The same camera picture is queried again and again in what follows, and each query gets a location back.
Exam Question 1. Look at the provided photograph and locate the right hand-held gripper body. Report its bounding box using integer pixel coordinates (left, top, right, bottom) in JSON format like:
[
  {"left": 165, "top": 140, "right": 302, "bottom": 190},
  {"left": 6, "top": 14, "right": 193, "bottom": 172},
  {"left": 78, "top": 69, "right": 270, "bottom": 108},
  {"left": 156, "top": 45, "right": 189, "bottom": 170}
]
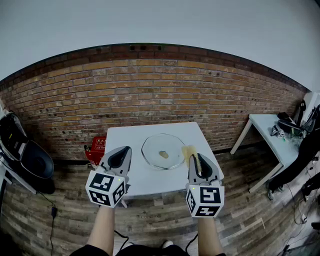
[{"left": 184, "top": 177, "right": 225, "bottom": 219}]

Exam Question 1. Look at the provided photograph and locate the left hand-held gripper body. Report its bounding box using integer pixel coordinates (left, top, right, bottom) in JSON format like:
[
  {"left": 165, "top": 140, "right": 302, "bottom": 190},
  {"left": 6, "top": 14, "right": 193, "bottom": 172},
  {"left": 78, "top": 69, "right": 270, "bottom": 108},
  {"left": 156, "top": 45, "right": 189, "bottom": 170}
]
[{"left": 85, "top": 162, "right": 132, "bottom": 209}]

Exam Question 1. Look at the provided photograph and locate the yellow sponge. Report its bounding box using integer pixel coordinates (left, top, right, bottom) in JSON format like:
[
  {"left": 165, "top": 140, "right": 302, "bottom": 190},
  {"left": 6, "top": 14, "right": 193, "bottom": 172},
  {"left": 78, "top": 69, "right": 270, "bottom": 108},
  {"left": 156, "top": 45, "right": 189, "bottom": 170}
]
[{"left": 181, "top": 144, "right": 203, "bottom": 175}]

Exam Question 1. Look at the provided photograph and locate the clear glass plate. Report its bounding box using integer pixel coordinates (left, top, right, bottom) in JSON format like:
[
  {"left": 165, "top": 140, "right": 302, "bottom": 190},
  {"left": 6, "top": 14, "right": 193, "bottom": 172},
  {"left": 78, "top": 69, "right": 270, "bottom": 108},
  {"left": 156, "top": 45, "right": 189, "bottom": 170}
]
[{"left": 141, "top": 133, "right": 187, "bottom": 171}]

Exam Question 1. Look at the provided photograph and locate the person's left forearm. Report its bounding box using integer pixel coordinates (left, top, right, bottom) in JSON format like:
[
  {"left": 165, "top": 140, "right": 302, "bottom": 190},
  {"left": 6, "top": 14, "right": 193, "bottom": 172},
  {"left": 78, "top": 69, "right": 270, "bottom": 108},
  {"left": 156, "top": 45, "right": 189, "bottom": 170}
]
[{"left": 86, "top": 206, "right": 116, "bottom": 254}]

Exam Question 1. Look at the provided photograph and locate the person's right forearm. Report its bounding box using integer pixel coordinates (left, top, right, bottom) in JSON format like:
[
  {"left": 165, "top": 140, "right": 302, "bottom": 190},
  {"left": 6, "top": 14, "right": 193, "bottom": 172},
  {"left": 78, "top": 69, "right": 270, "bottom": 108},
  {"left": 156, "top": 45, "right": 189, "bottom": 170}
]
[{"left": 197, "top": 216, "right": 224, "bottom": 256}]

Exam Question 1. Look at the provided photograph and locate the red metal box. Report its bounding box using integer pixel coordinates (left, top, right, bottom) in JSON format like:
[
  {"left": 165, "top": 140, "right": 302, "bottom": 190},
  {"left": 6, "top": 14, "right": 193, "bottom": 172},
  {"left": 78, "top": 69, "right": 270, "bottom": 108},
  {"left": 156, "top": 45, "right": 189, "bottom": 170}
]
[{"left": 86, "top": 136, "right": 108, "bottom": 167}]

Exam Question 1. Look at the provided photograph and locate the white side table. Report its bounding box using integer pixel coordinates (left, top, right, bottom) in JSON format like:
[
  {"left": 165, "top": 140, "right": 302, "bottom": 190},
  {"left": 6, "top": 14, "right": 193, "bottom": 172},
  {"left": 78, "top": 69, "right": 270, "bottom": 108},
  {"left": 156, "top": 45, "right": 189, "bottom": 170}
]
[{"left": 229, "top": 113, "right": 305, "bottom": 194}]

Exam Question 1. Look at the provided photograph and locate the black office chair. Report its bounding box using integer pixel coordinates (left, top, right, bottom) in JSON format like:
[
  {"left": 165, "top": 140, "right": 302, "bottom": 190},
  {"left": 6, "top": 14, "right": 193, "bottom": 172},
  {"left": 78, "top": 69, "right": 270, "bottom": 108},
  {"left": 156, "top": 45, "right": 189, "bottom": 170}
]
[{"left": 0, "top": 111, "right": 56, "bottom": 195}]

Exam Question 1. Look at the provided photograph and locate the person's black clothing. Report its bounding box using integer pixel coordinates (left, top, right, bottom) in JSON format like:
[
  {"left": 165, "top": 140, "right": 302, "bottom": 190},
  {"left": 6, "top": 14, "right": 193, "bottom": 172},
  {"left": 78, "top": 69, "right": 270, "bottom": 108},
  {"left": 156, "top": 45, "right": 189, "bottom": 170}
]
[{"left": 69, "top": 243, "right": 227, "bottom": 256}]

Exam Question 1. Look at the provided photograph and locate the small grey device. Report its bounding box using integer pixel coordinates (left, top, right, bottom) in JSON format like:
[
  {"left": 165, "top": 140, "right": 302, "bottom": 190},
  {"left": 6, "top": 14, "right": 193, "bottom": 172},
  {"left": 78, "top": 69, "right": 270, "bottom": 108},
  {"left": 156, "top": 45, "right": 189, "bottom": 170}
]
[{"left": 270, "top": 124, "right": 286, "bottom": 138}]

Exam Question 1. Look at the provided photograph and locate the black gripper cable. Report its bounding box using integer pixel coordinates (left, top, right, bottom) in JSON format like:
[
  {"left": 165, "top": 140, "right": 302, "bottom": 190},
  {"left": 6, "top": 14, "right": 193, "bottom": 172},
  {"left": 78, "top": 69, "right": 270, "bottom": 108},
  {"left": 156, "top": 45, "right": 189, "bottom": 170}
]
[
  {"left": 114, "top": 229, "right": 130, "bottom": 251},
  {"left": 185, "top": 233, "right": 199, "bottom": 254}
]

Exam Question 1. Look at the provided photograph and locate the black power adapter cable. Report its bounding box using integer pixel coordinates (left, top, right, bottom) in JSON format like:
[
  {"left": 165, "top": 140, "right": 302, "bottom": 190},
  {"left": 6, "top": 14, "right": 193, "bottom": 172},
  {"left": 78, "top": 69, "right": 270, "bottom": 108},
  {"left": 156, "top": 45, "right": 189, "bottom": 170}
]
[{"left": 37, "top": 191, "right": 58, "bottom": 256}]

